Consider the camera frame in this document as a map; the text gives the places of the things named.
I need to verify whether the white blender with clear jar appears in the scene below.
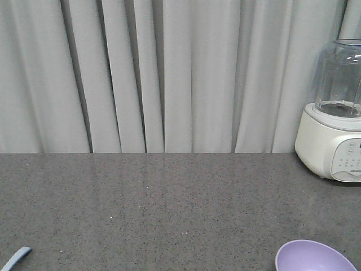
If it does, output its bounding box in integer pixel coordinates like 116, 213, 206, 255
295, 39, 360, 183

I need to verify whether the purple plastic bowl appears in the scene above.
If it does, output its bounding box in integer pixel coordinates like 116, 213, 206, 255
275, 239, 356, 270

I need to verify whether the white pleated curtain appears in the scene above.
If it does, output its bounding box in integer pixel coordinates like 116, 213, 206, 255
1, 1, 360, 153

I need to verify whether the light blue plastic spoon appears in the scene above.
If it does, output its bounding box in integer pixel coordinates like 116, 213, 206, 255
1, 247, 32, 271

